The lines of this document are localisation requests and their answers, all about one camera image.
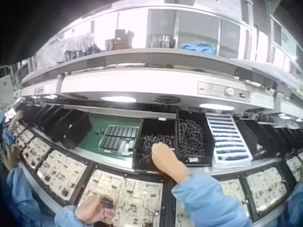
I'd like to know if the black bin of black connectors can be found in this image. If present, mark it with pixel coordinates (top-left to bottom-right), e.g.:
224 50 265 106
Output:
174 110 216 167

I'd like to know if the grey tray of black components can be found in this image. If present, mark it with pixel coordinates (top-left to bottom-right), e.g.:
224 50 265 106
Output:
98 124 141 157

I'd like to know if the green mat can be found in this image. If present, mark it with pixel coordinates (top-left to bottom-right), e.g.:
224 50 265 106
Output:
75 112 143 157

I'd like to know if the grey control panel with knob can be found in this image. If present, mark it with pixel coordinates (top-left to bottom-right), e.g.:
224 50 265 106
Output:
197 81 251 103

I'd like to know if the white tray of dark parts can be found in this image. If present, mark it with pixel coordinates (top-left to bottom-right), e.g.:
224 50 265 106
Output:
205 112 253 169

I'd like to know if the person's left hand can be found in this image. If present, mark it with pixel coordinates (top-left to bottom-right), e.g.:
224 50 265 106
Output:
76 193 119 226

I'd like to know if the shelf with boxes and bags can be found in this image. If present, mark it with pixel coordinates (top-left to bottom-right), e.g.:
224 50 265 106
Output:
18 22 303 86

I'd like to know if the oval lamp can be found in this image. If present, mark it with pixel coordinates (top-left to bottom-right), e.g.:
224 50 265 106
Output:
198 103 235 111
99 95 137 104

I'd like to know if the row of black bins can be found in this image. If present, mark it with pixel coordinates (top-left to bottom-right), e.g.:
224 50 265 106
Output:
233 116 303 158
20 103 71 133

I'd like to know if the person's right hand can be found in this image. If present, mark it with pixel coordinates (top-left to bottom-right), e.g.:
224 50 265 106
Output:
151 142 190 185

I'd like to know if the black bin of small parts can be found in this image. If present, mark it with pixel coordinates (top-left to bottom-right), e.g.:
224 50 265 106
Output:
132 117 177 174

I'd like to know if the empty black bin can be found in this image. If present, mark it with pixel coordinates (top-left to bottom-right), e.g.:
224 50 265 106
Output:
50 110 93 150

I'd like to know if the circuit board in black carrier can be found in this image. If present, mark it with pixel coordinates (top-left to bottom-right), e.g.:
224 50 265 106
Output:
77 168 164 227
36 149 89 201
219 177 247 210
13 122 35 152
245 166 289 212
20 136 52 169
285 155 303 183

